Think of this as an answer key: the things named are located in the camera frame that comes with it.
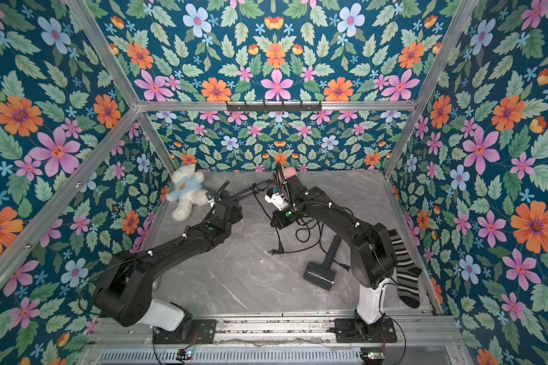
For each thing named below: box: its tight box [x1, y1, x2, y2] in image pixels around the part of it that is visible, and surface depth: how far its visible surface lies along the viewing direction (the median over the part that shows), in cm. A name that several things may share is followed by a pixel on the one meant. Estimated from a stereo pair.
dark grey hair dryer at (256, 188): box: [232, 178, 274, 202], surface depth 88 cm
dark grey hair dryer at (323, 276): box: [302, 234, 342, 291], surface depth 84 cm
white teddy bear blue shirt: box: [165, 164, 209, 223], surface depth 106 cm
